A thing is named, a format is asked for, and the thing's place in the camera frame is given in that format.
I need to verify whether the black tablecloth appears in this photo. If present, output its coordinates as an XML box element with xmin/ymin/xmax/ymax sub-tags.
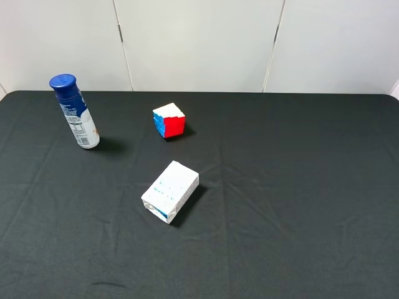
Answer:
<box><xmin>1</xmin><ymin>91</ymin><xmax>398</xmax><ymax>298</ymax></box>

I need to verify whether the red blue white puzzle cube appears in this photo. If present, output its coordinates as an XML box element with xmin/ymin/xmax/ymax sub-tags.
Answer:
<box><xmin>153</xmin><ymin>103</ymin><xmax>186</xmax><ymax>139</ymax></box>

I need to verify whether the white paper box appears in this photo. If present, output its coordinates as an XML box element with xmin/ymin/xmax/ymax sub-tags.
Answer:
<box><xmin>141</xmin><ymin>161</ymin><xmax>200</xmax><ymax>224</ymax></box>

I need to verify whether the white bottle with blue cap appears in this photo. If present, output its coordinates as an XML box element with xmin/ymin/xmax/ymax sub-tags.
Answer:
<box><xmin>49</xmin><ymin>74</ymin><xmax>100</xmax><ymax>150</ymax></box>

